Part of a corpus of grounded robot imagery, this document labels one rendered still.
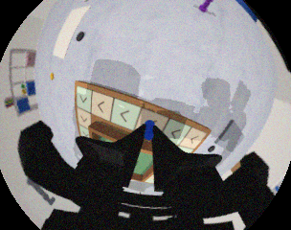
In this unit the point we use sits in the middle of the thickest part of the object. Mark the blue game pawn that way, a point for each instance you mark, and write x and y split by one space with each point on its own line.
149 129

